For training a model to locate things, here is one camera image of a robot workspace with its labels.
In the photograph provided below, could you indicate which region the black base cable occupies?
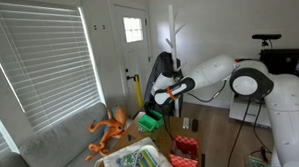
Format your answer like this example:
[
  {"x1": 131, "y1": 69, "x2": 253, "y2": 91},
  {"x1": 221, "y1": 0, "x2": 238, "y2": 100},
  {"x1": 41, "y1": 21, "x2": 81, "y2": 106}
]
[{"x1": 222, "y1": 94, "x2": 270, "y2": 167}]

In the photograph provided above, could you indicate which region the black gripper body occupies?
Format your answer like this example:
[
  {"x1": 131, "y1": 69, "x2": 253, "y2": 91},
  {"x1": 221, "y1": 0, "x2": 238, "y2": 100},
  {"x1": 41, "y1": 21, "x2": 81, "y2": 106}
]
[{"x1": 143, "y1": 99, "x2": 167, "y2": 118}]

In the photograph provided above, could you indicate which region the small black remote control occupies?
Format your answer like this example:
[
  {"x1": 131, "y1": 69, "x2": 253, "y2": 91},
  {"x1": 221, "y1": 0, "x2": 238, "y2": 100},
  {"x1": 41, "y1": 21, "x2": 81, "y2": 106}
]
[{"x1": 191, "y1": 118, "x2": 200, "y2": 133}]

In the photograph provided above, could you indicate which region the yellow stick by door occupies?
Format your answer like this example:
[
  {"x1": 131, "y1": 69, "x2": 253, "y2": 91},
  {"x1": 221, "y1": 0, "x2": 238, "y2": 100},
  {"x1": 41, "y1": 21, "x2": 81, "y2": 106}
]
[{"x1": 132, "y1": 74, "x2": 144, "y2": 112}]

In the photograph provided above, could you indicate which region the red plastic basket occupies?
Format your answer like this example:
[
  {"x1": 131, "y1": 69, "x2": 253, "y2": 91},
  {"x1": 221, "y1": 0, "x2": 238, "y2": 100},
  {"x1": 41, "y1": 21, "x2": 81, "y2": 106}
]
[{"x1": 167, "y1": 134, "x2": 201, "y2": 167}]

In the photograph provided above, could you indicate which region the black camera on stand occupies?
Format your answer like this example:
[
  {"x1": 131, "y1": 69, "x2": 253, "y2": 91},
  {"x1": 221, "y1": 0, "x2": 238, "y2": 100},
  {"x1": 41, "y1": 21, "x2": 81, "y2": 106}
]
[{"x1": 251, "y1": 33, "x2": 283, "y2": 50}]

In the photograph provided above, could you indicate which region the white door with window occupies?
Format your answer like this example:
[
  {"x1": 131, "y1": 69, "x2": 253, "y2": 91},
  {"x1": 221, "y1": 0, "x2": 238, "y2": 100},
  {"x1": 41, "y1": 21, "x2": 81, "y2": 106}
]
[{"x1": 110, "y1": 1, "x2": 156, "y2": 120}]

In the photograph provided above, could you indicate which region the black monitor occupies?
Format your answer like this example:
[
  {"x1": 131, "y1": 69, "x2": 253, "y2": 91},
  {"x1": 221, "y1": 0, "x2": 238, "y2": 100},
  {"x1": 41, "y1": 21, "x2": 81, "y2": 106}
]
[{"x1": 258, "y1": 46, "x2": 299, "y2": 85}]

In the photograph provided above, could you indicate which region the white printed tote bag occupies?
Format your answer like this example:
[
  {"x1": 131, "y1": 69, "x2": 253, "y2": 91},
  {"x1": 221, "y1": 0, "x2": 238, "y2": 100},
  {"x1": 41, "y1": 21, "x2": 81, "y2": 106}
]
[{"x1": 92, "y1": 136, "x2": 177, "y2": 167}]

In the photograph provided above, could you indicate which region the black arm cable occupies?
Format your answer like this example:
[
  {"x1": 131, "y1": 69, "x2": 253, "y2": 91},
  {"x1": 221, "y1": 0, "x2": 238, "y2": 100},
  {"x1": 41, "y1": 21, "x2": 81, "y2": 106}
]
[{"x1": 185, "y1": 58, "x2": 242, "y2": 104}]

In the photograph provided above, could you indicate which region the black door handle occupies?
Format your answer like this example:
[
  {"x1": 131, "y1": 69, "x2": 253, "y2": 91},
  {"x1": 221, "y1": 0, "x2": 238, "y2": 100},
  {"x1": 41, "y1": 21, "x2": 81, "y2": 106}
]
[{"x1": 124, "y1": 67, "x2": 137, "y2": 82}]

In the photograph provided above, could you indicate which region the dark grey vest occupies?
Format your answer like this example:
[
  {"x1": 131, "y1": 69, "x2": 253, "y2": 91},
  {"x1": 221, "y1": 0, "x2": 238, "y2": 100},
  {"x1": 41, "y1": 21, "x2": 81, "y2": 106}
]
[{"x1": 140, "y1": 50, "x2": 186, "y2": 119}]

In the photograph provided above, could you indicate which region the white coat rack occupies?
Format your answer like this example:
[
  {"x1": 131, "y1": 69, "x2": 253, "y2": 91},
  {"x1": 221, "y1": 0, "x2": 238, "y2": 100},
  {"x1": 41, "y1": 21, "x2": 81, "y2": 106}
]
[{"x1": 163, "y1": 3, "x2": 191, "y2": 119}]

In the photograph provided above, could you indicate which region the green plastic box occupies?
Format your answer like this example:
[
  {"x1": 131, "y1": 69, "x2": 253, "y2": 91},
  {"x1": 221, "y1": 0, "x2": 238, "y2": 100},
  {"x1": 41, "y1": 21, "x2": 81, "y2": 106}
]
[{"x1": 136, "y1": 108, "x2": 166, "y2": 134}]

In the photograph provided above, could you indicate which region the wide white window blind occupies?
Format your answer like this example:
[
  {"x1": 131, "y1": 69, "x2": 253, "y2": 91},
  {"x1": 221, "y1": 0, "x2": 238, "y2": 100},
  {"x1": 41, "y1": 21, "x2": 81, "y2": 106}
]
[{"x1": 0, "y1": 0, "x2": 104, "y2": 136}]

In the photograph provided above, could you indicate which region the wooden table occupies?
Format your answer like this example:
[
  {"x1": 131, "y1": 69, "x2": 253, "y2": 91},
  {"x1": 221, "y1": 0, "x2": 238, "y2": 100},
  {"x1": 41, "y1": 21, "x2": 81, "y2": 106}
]
[{"x1": 93, "y1": 109, "x2": 207, "y2": 167}]

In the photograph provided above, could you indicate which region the green circuit board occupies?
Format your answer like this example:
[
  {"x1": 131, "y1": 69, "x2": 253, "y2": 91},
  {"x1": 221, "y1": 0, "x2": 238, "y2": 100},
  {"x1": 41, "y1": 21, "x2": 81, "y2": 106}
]
[{"x1": 247, "y1": 153, "x2": 272, "y2": 167}]

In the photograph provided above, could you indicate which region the orange octopus plush toy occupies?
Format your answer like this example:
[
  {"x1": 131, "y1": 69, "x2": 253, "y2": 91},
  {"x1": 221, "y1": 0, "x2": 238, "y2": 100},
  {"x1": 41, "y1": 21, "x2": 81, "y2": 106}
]
[{"x1": 82, "y1": 104, "x2": 130, "y2": 162}]

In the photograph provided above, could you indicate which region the grey sofa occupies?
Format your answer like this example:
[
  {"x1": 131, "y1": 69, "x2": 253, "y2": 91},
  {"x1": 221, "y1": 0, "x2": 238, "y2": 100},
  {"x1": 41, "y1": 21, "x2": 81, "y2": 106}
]
[{"x1": 0, "y1": 100, "x2": 136, "y2": 167}]

